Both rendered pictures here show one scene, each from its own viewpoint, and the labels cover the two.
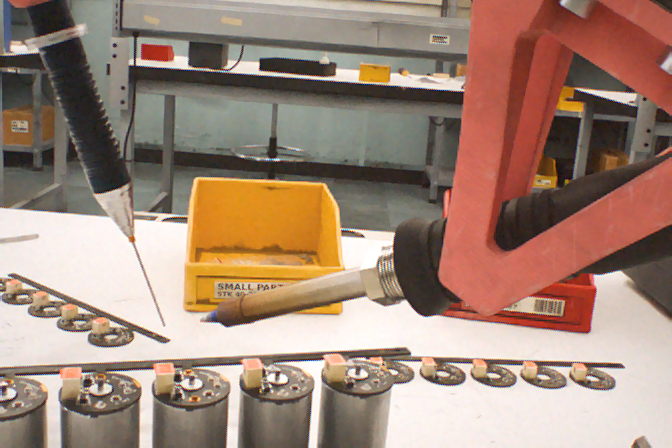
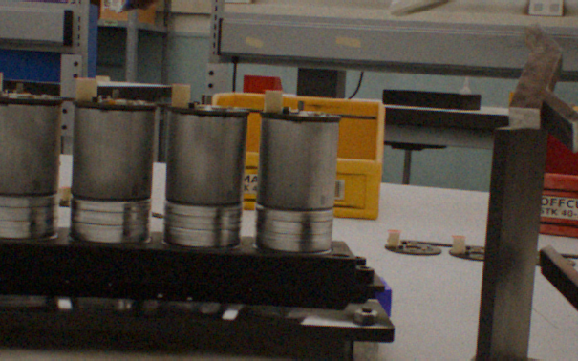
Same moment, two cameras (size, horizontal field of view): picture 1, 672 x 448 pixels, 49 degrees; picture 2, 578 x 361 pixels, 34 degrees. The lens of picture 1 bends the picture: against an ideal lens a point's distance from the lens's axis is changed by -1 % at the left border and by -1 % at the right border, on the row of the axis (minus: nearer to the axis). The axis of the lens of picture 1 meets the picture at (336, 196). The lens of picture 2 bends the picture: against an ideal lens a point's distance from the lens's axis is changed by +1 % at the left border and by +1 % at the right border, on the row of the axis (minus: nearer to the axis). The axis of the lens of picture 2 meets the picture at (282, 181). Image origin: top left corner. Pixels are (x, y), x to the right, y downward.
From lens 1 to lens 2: 0.14 m
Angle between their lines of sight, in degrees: 15
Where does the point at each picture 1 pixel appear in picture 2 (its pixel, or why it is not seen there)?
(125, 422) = (37, 119)
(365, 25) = (516, 41)
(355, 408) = (289, 135)
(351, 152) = not seen: hidden behind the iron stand
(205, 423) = (120, 129)
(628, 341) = not seen: outside the picture
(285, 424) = (208, 141)
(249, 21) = (370, 41)
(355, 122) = not seen: hidden behind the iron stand
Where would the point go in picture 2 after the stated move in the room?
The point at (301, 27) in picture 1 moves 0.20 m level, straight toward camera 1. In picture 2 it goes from (434, 47) to (432, 43)
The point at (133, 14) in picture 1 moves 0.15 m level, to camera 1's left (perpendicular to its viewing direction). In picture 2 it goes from (233, 35) to (181, 32)
